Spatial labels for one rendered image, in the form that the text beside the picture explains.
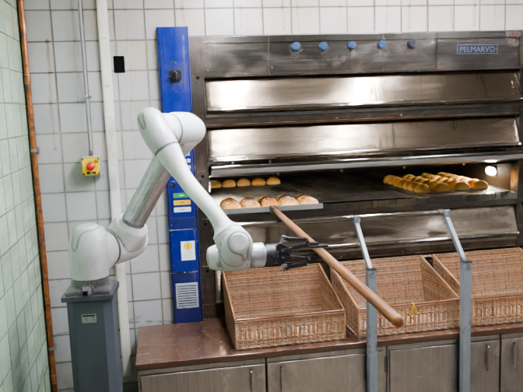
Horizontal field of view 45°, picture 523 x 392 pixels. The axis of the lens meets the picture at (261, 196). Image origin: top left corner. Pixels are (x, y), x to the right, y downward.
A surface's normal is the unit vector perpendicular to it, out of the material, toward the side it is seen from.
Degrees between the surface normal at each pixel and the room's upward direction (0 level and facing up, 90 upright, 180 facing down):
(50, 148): 90
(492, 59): 90
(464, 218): 70
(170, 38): 90
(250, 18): 90
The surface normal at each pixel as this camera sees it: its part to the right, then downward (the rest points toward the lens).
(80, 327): 0.10, 0.14
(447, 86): 0.14, -0.22
